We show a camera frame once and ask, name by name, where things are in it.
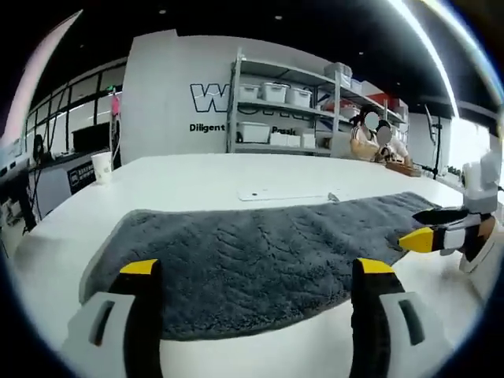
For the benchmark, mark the grey plush towel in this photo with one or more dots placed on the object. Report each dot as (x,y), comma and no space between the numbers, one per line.
(236,252)

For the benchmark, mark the person's right hand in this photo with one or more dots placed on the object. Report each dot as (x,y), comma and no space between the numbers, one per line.
(487,232)

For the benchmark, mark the black monitor stand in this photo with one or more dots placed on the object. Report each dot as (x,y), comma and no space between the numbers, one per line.
(435,157)

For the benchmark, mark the wooden tray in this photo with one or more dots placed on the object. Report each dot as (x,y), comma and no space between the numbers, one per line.
(405,168)

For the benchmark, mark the white paper cup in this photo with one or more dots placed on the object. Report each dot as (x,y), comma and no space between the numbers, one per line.
(102,169)

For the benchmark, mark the black sign board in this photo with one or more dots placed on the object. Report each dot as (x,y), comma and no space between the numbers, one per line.
(80,177)

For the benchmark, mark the white table cover plate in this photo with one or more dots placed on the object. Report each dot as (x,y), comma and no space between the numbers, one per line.
(275,193)

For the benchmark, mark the long ceiling light strip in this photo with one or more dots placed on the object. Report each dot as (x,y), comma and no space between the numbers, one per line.
(436,59)

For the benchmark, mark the black display screen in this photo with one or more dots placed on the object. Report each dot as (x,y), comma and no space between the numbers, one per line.
(90,138)

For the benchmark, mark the pink object on pole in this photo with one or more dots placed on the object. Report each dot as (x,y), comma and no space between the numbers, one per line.
(115,105)

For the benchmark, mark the grey metal shelving rack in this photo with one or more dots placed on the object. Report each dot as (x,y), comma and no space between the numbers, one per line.
(236,102)

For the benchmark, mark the group of white storage bins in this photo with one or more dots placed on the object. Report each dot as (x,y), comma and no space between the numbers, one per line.
(271,90)

